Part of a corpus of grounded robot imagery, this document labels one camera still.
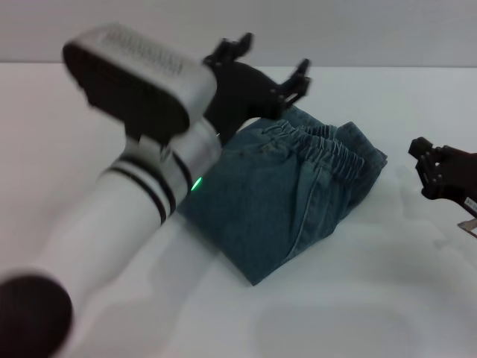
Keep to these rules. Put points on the blue denim shorts with print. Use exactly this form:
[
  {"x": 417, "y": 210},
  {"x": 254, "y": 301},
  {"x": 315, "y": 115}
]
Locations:
[{"x": 279, "y": 201}]

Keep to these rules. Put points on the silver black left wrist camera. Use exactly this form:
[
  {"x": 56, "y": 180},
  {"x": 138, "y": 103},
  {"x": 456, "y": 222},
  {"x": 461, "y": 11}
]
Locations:
[{"x": 138, "y": 74}]

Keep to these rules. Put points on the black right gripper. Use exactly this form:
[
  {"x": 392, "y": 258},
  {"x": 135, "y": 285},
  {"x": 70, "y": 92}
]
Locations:
[{"x": 460, "y": 175}]

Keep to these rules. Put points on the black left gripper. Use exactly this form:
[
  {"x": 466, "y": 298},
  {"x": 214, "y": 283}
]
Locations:
[{"x": 246, "y": 97}]

